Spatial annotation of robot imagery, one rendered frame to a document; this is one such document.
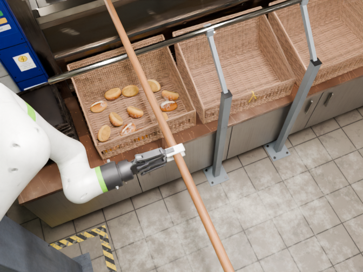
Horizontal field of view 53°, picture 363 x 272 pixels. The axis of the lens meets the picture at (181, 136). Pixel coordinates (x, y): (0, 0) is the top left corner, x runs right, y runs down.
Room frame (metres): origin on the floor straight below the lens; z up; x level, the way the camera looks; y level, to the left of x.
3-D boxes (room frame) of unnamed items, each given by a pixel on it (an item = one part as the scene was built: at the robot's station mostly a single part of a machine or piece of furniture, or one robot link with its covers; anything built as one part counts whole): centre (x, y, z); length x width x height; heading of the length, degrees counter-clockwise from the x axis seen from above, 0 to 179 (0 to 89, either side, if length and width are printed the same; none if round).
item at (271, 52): (1.35, -0.31, 0.72); 0.56 x 0.49 x 0.28; 108
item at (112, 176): (0.51, 0.25, 1.18); 0.12 x 0.06 x 0.09; 19
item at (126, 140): (1.17, 0.25, 0.72); 0.56 x 0.49 x 0.28; 109
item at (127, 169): (0.53, 0.18, 1.18); 0.09 x 0.07 x 0.08; 109
